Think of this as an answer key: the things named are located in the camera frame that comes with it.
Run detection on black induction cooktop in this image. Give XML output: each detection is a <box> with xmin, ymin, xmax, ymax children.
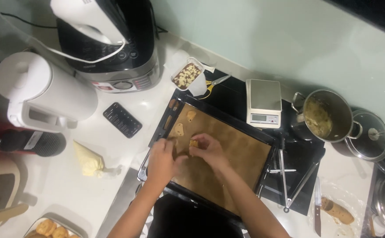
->
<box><xmin>176</xmin><ymin>69</ymin><xmax>326</xmax><ymax>217</ymax></box>

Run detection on white hand mixer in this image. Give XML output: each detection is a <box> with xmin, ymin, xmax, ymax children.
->
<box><xmin>50</xmin><ymin>0</ymin><xmax>129</xmax><ymax>46</ymax></box>

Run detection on cookie dough log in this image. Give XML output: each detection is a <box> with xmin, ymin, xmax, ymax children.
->
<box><xmin>321</xmin><ymin>197</ymin><xmax>355</xmax><ymax>225</ymax></box>

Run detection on black grey bottle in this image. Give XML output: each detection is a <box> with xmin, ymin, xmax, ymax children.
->
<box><xmin>0</xmin><ymin>130</ymin><xmax>67</xmax><ymax>157</ymax></box>

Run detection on beige chair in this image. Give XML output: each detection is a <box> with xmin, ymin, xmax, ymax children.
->
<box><xmin>0</xmin><ymin>155</ymin><xmax>30</xmax><ymax>229</ymax></box>

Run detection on white kitchen scale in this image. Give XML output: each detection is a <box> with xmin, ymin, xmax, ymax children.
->
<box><xmin>245</xmin><ymin>79</ymin><xmax>282</xmax><ymax>129</ymax></box>

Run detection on clear plastic wrap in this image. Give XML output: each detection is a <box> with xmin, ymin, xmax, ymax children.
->
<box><xmin>308</xmin><ymin>180</ymin><xmax>366</xmax><ymax>238</ymax></box>

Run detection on black baking tray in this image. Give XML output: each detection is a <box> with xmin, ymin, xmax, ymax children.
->
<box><xmin>137</xmin><ymin>94</ymin><xmax>279</xmax><ymax>229</ymax></box>

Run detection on black multicooker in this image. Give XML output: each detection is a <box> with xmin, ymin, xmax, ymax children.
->
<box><xmin>56</xmin><ymin>0</ymin><xmax>161</xmax><ymax>94</ymax></box>

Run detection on yellow-handled scissors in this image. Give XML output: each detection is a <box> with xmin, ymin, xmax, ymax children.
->
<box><xmin>199</xmin><ymin>74</ymin><xmax>232</xmax><ymax>100</ymax></box>

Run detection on person's right hand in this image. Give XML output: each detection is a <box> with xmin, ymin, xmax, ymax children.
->
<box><xmin>189</xmin><ymin>133</ymin><xmax>230</xmax><ymax>171</ymax></box>

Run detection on white mixer cord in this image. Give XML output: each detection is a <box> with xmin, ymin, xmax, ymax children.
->
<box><xmin>24</xmin><ymin>33</ymin><xmax>128</xmax><ymax>64</ymax></box>

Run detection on person's left hand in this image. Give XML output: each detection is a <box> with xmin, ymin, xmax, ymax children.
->
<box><xmin>147</xmin><ymin>138</ymin><xmax>189</xmax><ymax>186</ymax></box>

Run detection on brown baking paper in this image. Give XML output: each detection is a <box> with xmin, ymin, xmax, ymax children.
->
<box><xmin>166</xmin><ymin>103</ymin><xmax>272</xmax><ymax>217</ymax></box>

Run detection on plastic container with chocolate chunks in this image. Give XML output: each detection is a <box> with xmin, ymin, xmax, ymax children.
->
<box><xmin>171</xmin><ymin>57</ymin><xmax>205</xmax><ymax>92</ymax></box>

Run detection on glass pot lid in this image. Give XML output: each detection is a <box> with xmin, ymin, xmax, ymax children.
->
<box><xmin>344</xmin><ymin>110</ymin><xmax>385</xmax><ymax>162</ymax></box>

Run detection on piping bag with cream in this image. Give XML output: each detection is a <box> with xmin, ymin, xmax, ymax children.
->
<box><xmin>72</xmin><ymin>140</ymin><xmax>122</xmax><ymax>178</ymax></box>

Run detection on white electric kettle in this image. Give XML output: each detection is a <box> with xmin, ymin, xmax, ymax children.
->
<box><xmin>0</xmin><ymin>52</ymin><xmax>99</xmax><ymax>133</ymax></box>

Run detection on tray of baked cookies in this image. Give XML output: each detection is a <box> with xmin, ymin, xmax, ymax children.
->
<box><xmin>23</xmin><ymin>216</ymin><xmax>85</xmax><ymax>238</ymax></box>

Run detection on steel pot with dough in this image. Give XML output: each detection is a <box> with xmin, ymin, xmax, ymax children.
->
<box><xmin>291</xmin><ymin>89</ymin><xmax>363</xmax><ymax>143</ymax></box>

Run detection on metal tongs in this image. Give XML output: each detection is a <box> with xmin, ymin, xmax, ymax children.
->
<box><xmin>268</xmin><ymin>138</ymin><xmax>320</xmax><ymax>213</ymax></box>

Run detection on black smartphone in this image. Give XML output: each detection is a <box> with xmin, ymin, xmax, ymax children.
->
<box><xmin>103</xmin><ymin>102</ymin><xmax>143</xmax><ymax>139</ymax></box>

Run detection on kitchen knife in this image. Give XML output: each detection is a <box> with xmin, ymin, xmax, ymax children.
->
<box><xmin>314</xmin><ymin>177</ymin><xmax>322</xmax><ymax>237</ymax></box>

